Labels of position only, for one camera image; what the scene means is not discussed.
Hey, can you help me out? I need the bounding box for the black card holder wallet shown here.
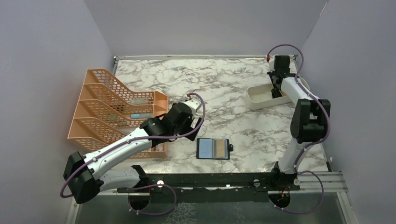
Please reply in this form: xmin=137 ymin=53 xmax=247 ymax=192
xmin=196 ymin=138 xmax=234 ymax=160

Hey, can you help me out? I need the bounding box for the gold yellow card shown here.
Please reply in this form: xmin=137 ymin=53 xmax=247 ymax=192
xmin=213 ymin=139 xmax=227 ymax=158

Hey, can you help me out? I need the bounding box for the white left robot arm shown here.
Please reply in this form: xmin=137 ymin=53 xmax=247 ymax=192
xmin=60 ymin=99 xmax=206 ymax=204

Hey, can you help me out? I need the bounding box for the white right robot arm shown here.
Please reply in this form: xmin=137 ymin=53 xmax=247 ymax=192
xmin=267 ymin=55 xmax=331 ymax=190

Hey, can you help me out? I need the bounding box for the white plastic tray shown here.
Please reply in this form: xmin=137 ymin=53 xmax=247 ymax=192
xmin=245 ymin=77 xmax=311 ymax=110

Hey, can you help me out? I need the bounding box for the red white box in rack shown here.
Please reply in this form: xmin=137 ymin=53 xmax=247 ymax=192
xmin=150 ymin=144 xmax=164 ymax=152

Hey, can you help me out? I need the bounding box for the grey box in rack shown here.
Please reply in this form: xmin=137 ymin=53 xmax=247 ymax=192
xmin=127 ymin=98 xmax=150 ymax=105

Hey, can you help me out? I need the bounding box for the blue box in rack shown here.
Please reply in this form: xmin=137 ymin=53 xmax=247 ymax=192
xmin=130 ymin=113 xmax=153 ymax=119

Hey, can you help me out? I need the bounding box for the orange file organizer rack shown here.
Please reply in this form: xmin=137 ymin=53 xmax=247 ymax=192
xmin=68 ymin=69 xmax=169 ymax=152

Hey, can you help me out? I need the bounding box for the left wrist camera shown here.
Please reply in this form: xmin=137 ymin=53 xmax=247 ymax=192
xmin=184 ymin=98 xmax=202 ymax=112

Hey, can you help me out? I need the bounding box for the black mounting rail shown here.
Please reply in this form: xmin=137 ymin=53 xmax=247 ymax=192
xmin=117 ymin=172 xmax=300 ymax=203

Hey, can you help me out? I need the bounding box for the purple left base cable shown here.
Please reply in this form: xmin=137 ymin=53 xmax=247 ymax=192
xmin=127 ymin=184 xmax=177 ymax=216

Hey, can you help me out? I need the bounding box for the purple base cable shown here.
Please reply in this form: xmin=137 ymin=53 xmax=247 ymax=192
xmin=268 ymin=170 xmax=325 ymax=215
xmin=127 ymin=184 xmax=177 ymax=216

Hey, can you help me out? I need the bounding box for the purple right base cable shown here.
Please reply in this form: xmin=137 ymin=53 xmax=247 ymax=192
xmin=268 ymin=170 xmax=325 ymax=215

